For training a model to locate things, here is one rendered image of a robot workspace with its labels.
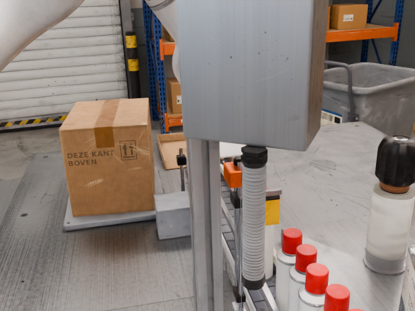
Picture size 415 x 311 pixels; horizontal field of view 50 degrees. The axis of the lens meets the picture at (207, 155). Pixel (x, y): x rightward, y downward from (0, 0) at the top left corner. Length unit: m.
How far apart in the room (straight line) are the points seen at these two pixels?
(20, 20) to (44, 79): 4.18
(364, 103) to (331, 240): 2.03
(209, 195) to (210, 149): 0.08
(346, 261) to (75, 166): 0.75
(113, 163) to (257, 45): 0.81
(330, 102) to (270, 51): 2.71
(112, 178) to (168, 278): 0.36
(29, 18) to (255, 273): 0.62
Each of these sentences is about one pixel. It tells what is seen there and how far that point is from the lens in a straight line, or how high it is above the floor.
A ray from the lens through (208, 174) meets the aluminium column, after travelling 0.69.
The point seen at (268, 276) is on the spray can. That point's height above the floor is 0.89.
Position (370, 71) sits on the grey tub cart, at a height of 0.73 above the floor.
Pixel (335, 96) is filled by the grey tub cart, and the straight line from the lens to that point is 3.19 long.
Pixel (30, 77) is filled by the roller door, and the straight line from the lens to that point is 5.11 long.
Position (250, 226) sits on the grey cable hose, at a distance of 0.60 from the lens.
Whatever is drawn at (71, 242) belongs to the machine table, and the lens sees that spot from 1.29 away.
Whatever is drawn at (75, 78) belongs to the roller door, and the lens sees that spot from 5.10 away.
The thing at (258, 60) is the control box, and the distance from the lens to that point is 0.54.
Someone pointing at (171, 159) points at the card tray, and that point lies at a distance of 1.74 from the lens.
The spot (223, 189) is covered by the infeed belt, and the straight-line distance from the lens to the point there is 1.38.
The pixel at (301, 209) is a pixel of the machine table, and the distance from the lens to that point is 1.38.
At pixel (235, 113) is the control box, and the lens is 0.57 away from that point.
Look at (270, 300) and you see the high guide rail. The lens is 0.82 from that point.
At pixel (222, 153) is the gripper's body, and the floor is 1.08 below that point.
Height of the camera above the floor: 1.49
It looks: 22 degrees down
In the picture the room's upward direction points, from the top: 2 degrees counter-clockwise
